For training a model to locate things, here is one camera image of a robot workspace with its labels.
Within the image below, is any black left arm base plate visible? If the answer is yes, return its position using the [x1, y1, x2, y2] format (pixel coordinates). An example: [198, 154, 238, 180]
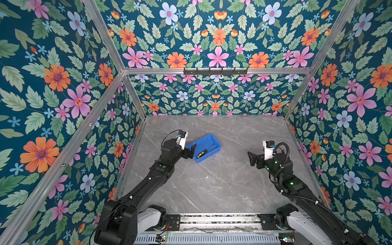
[138, 214, 181, 232]

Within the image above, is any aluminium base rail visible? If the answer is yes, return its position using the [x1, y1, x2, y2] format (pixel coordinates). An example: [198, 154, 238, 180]
[94, 212, 350, 235]

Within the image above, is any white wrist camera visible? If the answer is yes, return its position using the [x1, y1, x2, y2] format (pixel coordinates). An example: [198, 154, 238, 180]
[176, 130, 188, 150]
[263, 140, 276, 161]

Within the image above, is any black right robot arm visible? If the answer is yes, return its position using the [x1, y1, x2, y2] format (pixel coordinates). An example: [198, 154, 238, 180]
[248, 152, 377, 245]

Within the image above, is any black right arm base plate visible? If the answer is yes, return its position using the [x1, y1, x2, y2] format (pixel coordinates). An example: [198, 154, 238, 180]
[257, 213, 294, 231]

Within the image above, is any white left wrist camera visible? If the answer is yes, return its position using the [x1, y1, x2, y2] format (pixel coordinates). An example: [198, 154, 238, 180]
[176, 130, 188, 150]

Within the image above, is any black wall hook rack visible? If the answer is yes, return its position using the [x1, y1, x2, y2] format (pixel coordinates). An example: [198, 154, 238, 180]
[183, 67, 248, 76]

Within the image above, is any blue plastic bin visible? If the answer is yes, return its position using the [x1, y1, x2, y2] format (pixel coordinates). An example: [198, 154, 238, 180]
[187, 134, 222, 163]

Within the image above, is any white perforated cable duct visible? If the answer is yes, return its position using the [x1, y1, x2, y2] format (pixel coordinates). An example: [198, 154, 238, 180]
[135, 233, 281, 245]

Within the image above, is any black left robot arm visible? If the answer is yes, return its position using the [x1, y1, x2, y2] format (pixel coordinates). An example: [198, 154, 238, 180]
[94, 138, 197, 245]

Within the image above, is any black yellow screwdriver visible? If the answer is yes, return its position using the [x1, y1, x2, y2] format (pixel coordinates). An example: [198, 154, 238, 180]
[197, 144, 214, 159]

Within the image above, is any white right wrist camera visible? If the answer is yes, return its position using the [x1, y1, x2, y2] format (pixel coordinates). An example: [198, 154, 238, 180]
[263, 140, 276, 161]

